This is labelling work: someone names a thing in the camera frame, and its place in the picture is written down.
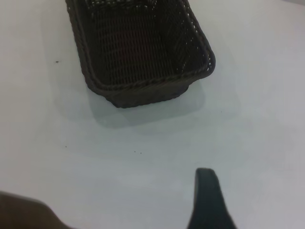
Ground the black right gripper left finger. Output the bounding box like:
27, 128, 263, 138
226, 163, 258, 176
0, 190, 70, 229

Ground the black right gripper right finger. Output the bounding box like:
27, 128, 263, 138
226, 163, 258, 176
187, 167, 239, 229

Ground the dark brown wicker basket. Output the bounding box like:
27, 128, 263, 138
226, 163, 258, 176
64, 0, 216, 108

